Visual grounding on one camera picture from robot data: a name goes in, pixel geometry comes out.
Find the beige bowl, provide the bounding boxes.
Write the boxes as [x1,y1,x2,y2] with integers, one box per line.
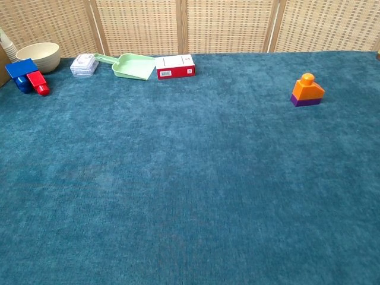
[15,42,62,74]

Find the red and white carton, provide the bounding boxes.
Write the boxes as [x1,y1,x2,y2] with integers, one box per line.
[155,54,196,80]

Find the orange toy block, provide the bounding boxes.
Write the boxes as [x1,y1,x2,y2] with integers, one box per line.
[290,72,325,102]

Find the stack of paper cups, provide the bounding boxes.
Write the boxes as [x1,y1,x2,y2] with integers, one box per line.
[0,28,18,64]

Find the light green dustpan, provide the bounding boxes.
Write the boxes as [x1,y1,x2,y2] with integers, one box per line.
[93,53,157,81]

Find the clear plastic box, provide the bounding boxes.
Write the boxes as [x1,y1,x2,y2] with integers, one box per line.
[69,53,100,78]

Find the blue table cloth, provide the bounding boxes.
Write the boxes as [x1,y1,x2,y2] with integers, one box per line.
[0,50,380,285]

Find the brown cardboard box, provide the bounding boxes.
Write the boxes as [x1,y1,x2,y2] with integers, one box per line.
[0,44,11,88]

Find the woven bamboo folding screen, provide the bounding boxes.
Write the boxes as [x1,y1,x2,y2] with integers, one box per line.
[0,0,380,60]

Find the red toy block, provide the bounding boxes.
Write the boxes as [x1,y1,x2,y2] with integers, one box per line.
[26,71,50,97]

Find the purple toy block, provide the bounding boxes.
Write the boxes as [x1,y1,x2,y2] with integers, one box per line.
[290,93,322,107]

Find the blue toy block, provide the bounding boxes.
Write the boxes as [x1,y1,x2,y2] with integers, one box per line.
[4,58,39,94]

